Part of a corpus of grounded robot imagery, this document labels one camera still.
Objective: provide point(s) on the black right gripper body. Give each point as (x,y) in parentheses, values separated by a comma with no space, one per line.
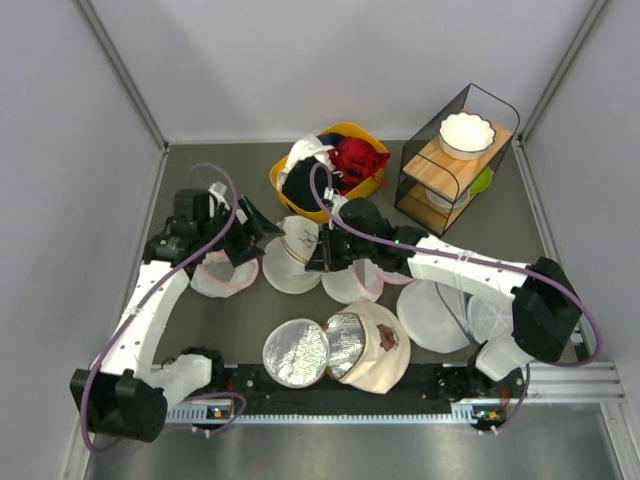
(344,251)

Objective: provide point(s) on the beige foil lined bear bag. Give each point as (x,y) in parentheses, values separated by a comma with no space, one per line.
(363,346)

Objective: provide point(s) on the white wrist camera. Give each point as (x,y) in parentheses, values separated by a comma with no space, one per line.
(333,200)
(220,192)

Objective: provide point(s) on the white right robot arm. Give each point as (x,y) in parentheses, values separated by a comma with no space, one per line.
(516,312)

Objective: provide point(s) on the green plastic bowl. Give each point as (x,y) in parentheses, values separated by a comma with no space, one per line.
(482,181)

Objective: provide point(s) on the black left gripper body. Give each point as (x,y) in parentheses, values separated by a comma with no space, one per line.
(212,229)

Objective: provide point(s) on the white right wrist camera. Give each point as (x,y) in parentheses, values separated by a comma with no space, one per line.
(333,200)

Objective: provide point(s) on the beige mesh bag with glasses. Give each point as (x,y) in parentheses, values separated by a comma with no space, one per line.
(286,256)

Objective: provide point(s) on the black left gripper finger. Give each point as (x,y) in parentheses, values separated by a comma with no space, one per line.
(241,253)
(261,230)

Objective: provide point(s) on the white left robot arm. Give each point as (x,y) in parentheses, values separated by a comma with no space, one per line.
(123,394)

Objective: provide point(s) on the white scalloped bowl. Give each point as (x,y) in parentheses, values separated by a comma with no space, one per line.
(466,137)

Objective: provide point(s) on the black bra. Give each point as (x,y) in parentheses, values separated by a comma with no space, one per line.
(296,187)

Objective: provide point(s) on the black wire shelf rack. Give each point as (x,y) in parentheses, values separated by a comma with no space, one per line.
(425,165)

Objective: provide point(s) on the white bra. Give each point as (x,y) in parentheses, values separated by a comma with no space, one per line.
(307,146)

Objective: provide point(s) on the red bra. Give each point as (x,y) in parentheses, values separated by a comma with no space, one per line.
(358,161)

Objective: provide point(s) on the pink trimmed bag centre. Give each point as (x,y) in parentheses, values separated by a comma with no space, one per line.
(361,281)

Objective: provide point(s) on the pink trimmed bag left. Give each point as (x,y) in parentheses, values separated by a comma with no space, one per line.
(217,277)

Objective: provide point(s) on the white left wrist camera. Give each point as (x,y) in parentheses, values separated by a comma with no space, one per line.
(220,192)

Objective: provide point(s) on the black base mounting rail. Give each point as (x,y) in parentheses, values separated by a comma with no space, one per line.
(424,389)

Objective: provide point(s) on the pink trimmed bag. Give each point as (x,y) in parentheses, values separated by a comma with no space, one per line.
(217,277)
(361,281)

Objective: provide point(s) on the grey trimmed white mesh bag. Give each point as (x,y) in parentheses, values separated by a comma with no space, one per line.
(443,319)

